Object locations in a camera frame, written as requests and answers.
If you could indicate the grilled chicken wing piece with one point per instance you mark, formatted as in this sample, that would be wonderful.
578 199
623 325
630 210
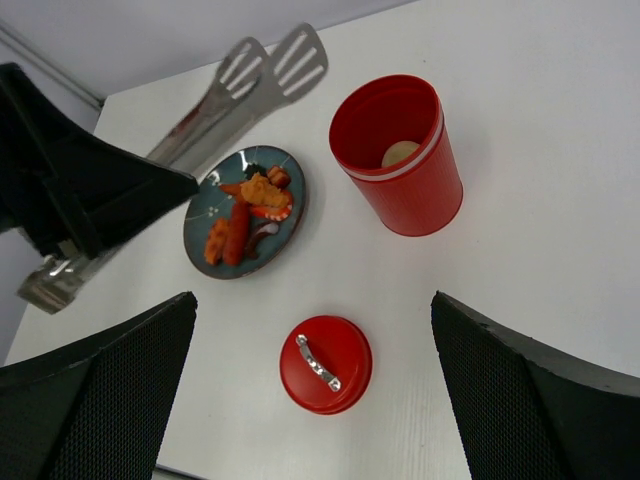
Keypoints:
216 240

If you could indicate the red white shrimp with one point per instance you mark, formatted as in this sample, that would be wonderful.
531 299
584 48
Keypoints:
277 214

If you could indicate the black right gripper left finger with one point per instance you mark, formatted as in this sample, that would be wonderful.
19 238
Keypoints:
97 408

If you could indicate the fried battered food piece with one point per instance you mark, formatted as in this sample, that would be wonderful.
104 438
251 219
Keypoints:
259 191

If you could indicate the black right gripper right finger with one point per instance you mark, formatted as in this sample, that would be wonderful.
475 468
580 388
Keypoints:
525 410

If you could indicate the orange carrot piece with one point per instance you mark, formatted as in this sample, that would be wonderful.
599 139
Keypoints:
234 190

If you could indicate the dark octopus tentacle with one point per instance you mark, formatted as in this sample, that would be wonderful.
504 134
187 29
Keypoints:
261 232

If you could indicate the left aluminium frame post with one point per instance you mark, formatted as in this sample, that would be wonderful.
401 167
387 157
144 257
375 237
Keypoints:
29 52

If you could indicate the blue ceramic plate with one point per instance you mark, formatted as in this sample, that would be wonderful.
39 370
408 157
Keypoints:
211 203

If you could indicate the red sausage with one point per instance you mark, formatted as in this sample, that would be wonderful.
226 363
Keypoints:
239 224

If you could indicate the red cylindrical tin container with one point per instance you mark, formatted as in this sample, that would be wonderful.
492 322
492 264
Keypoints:
389 136

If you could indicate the braised pork piece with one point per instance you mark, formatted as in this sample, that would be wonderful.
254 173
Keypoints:
278 177

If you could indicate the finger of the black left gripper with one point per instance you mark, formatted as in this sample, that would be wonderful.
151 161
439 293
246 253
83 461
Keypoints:
65 188

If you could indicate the red tin lid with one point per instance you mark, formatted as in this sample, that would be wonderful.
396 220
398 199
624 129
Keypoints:
326 364

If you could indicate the white steamed bun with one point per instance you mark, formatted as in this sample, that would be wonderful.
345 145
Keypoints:
398 152

